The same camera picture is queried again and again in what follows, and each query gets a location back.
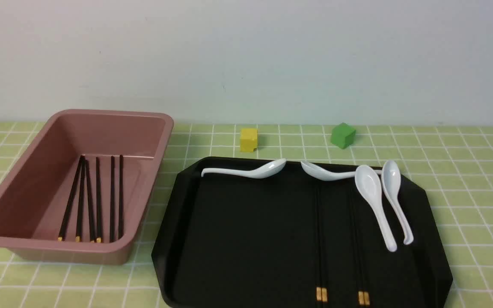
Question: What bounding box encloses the black chopstick gold tip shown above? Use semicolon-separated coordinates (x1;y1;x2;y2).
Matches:
318;186;329;308
314;186;324;308

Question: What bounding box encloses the white spoon far right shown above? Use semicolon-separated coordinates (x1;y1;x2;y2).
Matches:
381;160;413;245

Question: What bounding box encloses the yellow wooden cube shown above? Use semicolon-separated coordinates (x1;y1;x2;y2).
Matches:
239;128;258;153

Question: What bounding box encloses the pink plastic bin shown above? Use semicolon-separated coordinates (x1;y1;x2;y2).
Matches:
0;110;174;265

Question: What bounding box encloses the white spoon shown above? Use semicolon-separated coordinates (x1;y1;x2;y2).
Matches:
381;160;413;245
354;165;397;252
200;158;287;179
300;161;383;181

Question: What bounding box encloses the white spoon far left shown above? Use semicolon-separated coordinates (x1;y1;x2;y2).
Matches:
200;158;287;179

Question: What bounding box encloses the black chopstick on tray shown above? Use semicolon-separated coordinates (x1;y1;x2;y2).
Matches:
347;188;366;308
352;190;370;308

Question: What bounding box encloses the white spoon rear middle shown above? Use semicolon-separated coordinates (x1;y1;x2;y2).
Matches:
300;161;383;181

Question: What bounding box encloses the green wooden cube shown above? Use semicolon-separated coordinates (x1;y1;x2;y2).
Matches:
330;123;356;149

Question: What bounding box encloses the black chopstick in bin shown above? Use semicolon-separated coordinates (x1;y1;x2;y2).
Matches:
109;156;115;243
75;156;85;243
85;159;96;243
118;155;125;239
95;157;103;243
57;155;85;242

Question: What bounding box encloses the black serving tray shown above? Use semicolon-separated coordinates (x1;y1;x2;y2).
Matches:
152;157;453;308

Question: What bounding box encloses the white spoon front centre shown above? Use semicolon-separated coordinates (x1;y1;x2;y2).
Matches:
354;165;397;252

